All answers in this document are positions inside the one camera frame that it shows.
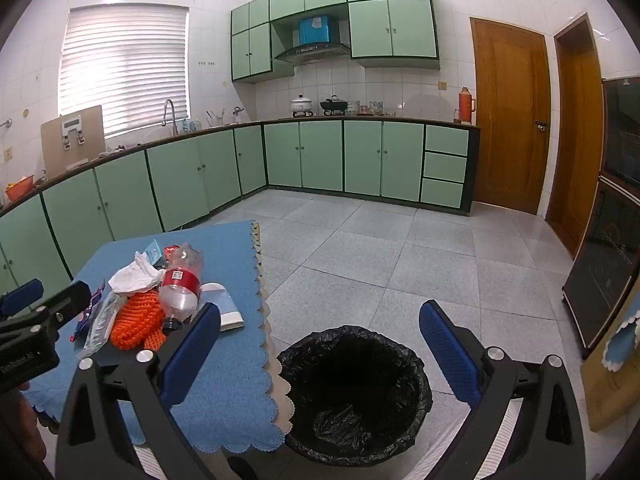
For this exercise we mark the white window blinds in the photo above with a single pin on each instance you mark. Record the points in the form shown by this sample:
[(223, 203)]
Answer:
[(125, 70)]

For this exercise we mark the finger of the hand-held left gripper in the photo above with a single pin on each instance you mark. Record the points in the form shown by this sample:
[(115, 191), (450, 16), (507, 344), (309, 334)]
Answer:
[(67, 305), (22, 294)]

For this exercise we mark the orange thermos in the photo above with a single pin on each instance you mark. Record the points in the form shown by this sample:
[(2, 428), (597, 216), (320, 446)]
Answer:
[(466, 107)]

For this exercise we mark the utensil holder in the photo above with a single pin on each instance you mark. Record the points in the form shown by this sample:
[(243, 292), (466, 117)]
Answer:
[(216, 121)]

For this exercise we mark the light blue milk carton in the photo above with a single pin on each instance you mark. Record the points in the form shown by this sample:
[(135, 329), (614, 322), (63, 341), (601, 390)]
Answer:
[(152, 250)]

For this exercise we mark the beige scalloped table underlay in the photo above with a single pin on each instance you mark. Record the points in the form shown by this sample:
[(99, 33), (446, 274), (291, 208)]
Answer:
[(272, 360)]

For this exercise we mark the person's left hand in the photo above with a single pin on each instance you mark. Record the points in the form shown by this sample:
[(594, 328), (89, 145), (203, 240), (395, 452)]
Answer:
[(20, 420)]

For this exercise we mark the metal faucet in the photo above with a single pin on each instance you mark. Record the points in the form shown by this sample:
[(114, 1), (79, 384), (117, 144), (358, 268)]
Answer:
[(174, 120)]

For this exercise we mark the black bag lined trash bin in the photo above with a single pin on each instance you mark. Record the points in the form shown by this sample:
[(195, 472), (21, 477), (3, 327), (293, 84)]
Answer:
[(350, 390)]

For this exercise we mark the green wall cabinets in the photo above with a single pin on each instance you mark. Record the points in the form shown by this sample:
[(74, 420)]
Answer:
[(390, 30)]

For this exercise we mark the clear plastic bottle red label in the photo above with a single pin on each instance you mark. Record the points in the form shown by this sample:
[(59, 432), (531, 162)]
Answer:
[(180, 290)]

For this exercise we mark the white tissue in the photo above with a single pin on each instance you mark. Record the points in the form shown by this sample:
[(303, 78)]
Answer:
[(132, 275)]

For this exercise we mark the orange basin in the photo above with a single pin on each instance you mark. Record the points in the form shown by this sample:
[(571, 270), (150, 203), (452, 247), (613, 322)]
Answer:
[(19, 190)]

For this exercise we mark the blue scalloped tablecloth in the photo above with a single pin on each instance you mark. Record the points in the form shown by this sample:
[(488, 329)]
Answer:
[(235, 375)]

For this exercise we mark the small glass jar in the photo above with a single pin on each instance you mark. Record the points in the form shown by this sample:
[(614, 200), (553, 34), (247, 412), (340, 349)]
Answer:
[(376, 108), (353, 107)]

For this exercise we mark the black wok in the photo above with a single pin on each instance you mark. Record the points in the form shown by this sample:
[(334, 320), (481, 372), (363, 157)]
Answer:
[(333, 106)]

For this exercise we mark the wooden door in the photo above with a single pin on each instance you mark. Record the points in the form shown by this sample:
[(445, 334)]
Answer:
[(575, 160), (510, 120)]

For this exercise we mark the black glass cabinet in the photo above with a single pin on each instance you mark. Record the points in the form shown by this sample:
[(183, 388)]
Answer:
[(610, 240)]

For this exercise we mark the purple wrapper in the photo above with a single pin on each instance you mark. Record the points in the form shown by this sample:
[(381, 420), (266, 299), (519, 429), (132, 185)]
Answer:
[(94, 305)]

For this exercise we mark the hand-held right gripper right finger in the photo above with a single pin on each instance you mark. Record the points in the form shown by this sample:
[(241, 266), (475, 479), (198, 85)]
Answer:
[(447, 350)]

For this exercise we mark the green cabinet drawer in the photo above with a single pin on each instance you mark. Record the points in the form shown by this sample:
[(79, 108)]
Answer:
[(442, 193), (445, 167), (446, 140)]

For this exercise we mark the metal towel bar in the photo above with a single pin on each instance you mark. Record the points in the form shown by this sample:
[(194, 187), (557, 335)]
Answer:
[(6, 123)]

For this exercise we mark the orange foam fruit net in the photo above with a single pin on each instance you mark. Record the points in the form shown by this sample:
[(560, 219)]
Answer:
[(135, 322)]

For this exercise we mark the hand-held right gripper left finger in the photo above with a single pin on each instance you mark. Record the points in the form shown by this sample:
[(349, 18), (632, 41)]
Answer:
[(192, 355)]

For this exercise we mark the clear plastic bag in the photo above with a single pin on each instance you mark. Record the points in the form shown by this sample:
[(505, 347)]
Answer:
[(102, 322)]

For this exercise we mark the black range hood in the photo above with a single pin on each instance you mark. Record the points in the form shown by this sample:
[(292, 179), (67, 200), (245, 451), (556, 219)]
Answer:
[(310, 52)]

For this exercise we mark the cardboard box on counter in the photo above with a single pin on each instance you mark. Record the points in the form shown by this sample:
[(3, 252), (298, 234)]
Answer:
[(55, 150)]

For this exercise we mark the white cooking pot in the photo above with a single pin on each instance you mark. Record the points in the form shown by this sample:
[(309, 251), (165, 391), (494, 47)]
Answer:
[(301, 106)]

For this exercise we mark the green base cabinets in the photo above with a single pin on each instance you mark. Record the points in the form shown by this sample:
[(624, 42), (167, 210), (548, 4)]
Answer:
[(320, 155)]

